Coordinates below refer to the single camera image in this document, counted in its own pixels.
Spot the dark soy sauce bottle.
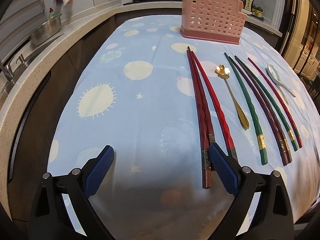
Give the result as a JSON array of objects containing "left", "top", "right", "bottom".
[{"left": 244, "top": 0, "right": 254, "bottom": 12}]

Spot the dark brown purple chopstick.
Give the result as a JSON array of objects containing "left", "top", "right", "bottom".
[{"left": 228, "top": 56, "right": 292, "bottom": 166}]

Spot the light blue patterned tablecloth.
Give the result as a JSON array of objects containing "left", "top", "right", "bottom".
[{"left": 48, "top": 15, "right": 319, "bottom": 239}]

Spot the gold flower spoon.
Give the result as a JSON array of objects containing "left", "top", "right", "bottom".
[{"left": 215, "top": 64, "right": 249, "bottom": 130}]

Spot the green dish soap bottle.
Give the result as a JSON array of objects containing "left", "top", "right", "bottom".
[{"left": 49, "top": 8, "right": 60, "bottom": 20}]

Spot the chrome kitchen faucet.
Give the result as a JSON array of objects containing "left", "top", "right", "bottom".
[{"left": 1, "top": 54, "right": 27, "bottom": 84}]

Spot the green chopstick gold band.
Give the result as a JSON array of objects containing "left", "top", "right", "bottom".
[{"left": 224, "top": 52, "right": 268, "bottom": 165}]

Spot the dark red chopstick silver band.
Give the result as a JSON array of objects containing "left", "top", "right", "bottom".
[{"left": 187, "top": 46, "right": 212, "bottom": 189}]

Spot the steel pot on counter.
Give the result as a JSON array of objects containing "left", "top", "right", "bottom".
[{"left": 30, "top": 14, "right": 62, "bottom": 46}]

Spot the white ceramic soup spoon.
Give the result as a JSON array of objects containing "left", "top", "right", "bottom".
[{"left": 266, "top": 63, "right": 296, "bottom": 98}]

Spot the bright red chopstick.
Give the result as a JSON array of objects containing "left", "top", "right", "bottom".
[{"left": 190, "top": 50, "right": 238, "bottom": 161}]

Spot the pink perforated utensil holder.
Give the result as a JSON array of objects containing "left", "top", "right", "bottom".
[{"left": 180, "top": 0, "right": 247, "bottom": 45}]

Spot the red chopstick thin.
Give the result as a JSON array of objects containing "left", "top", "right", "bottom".
[{"left": 248, "top": 57, "right": 303, "bottom": 148}]

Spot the green chopstick thin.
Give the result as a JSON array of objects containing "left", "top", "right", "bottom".
[{"left": 234, "top": 56, "right": 299, "bottom": 151}]

